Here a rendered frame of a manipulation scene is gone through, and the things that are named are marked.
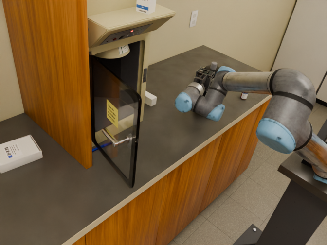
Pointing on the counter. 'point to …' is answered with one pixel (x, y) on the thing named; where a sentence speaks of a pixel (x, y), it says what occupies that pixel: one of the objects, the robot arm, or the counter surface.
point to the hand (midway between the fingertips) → (210, 75)
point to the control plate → (125, 34)
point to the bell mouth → (119, 52)
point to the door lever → (114, 138)
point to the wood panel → (54, 69)
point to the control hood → (124, 22)
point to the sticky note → (112, 113)
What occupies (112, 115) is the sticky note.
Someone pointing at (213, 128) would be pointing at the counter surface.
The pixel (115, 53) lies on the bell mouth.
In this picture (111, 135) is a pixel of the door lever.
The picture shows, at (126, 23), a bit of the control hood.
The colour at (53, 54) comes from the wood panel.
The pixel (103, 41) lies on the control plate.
